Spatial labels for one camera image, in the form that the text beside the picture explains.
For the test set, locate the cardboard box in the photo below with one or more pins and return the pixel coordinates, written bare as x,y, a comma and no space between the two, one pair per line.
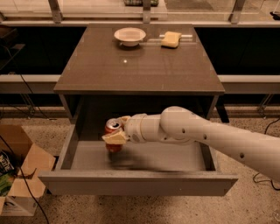
29,160

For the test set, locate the green snack bag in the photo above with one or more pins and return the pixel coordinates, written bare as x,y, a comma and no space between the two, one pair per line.
6,182

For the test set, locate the red coke can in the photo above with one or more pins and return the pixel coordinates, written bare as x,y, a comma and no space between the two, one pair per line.
110,126

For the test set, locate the white bowl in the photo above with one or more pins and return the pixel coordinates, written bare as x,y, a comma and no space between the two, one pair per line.
130,36

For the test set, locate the yellow sponge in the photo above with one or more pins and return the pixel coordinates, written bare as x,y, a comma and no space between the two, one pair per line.
171,39

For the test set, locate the grey cabinet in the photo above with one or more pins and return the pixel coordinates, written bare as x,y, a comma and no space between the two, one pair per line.
101,65

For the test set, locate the open grey top drawer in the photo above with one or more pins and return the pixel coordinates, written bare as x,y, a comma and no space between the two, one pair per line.
144,169

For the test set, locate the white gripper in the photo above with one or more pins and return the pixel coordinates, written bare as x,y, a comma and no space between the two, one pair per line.
135,127

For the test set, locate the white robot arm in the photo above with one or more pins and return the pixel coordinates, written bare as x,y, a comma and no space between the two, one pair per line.
176,125

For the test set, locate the dark snack bag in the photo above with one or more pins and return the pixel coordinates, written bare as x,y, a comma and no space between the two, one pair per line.
6,163

